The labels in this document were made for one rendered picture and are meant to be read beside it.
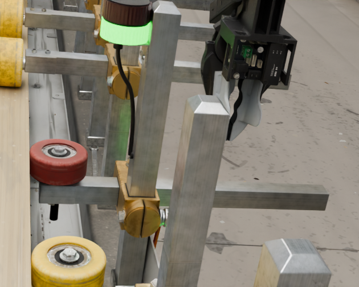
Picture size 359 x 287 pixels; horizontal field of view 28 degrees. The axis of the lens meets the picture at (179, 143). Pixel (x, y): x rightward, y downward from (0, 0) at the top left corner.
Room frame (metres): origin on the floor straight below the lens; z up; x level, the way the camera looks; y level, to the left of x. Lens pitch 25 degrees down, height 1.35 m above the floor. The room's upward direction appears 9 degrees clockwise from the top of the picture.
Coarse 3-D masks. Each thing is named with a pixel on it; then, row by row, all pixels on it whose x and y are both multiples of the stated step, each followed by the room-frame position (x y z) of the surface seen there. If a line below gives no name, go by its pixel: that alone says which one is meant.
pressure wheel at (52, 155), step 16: (48, 144) 0.90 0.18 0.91; (64, 144) 0.91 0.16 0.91; (32, 160) 0.85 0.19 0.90; (48, 160) 0.85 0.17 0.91; (64, 160) 0.86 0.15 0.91; (80, 160) 0.86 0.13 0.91; (32, 176) 0.85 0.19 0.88; (48, 176) 0.84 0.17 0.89; (64, 176) 0.85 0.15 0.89; (80, 176) 0.86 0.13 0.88
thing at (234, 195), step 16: (48, 192) 0.86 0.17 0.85; (64, 192) 0.87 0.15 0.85; (80, 192) 0.88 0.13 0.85; (96, 192) 0.88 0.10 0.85; (112, 192) 0.89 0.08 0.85; (160, 192) 0.91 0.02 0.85; (224, 192) 0.93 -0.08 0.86; (240, 192) 0.94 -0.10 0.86; (256, 192) 0.94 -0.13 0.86; (272, 192) 0.95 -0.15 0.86; (288, 192) 0.96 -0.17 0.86; (304, 192) 0.96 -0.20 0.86; (320, 192) 0.97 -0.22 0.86; (256, 208) 0.94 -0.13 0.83; (272, 208) 0.95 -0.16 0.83; (288, 208) 0.96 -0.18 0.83; (304, 208) 0.96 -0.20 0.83; (320, 208) 0.97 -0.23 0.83
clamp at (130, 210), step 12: (120, 168) 0.93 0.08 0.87; (120, 180) 0.89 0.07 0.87; (120, 192) 0.88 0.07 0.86; (156, 192) 0.87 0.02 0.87; (120, 204) 0.86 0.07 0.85; (132, 204) 0.84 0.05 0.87; (144, 204) 0.84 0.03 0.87; (156, 204) 0.85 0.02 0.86; (120, 216) 0.83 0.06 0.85; (132, 216) 0.82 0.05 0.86; (144, 216) 0.83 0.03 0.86; (156, 216) 0.83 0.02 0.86; (132, 228) 0.83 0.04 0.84; (144, 228) 0.83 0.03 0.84; (156, 228) 0.83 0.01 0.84
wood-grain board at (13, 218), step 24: (24, 0) 1.63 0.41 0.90; (24, 48) 1.30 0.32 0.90; (24, 72) 1.17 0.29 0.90; (0, 96) 1.05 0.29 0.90; (24, 96) 1.07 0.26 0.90; (0, 120) 0.96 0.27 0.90; (24, 120) 0.97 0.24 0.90; (0, 144) 0.88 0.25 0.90; (24, 144) 0.90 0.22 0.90; (0, 168) 0.82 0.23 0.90; (24, 168) 0.83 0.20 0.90; (0, 192) 0.76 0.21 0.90; (24, 192) 0.76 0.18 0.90; (0, 216) 0.70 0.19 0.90; (24, 216) 0.71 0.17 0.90; (0, 240) 0.66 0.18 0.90; (24, 240) 0.66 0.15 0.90; (0, 264) 0.61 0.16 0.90; (24, 264) 0.62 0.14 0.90
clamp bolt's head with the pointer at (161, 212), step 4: (160, 208) 0.85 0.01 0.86; (160, 212) 0.85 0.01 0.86; (164, 212) 0.85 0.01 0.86; (160, 216) 0.84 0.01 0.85; (164, 216) 0.84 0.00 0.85; (164, 220) 0.84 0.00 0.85; (160, 224) 0.84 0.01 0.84; (156, 232) 0.86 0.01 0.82; (156, 236) 0.85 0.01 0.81; (156, 240) 0.86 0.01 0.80; (156, 244) 0.86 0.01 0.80
